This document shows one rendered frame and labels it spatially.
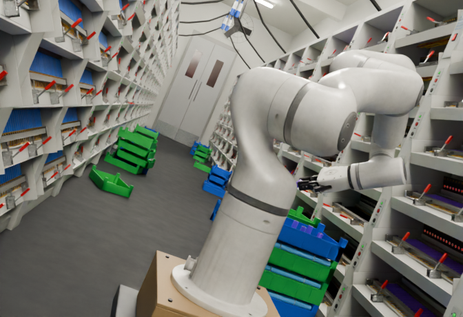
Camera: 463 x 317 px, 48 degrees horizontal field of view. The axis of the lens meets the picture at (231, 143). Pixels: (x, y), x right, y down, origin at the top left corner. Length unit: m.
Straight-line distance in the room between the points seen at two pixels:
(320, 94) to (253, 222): 0.25
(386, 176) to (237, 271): 0.81
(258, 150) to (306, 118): 0.11
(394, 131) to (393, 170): 0.16
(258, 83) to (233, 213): 0.23
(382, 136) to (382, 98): 0.35
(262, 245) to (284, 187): 0.11
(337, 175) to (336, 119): 0.80
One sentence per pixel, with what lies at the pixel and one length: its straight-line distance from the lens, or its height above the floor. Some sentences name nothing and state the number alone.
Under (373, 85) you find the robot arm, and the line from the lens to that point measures 1.14.
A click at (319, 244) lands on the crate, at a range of 1.77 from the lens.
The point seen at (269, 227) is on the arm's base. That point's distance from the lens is 0.91.
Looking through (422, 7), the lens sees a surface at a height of 1.66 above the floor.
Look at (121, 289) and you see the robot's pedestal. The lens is 1.12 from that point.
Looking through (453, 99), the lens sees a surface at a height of 1.13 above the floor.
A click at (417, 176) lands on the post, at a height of 0.79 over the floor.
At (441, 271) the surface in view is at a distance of 1.82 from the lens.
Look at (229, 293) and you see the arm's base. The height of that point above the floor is 0.41.
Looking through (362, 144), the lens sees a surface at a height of 0.86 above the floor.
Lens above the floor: 0.67
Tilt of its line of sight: 1 degrees down
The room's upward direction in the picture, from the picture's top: 23 degrees clockwise
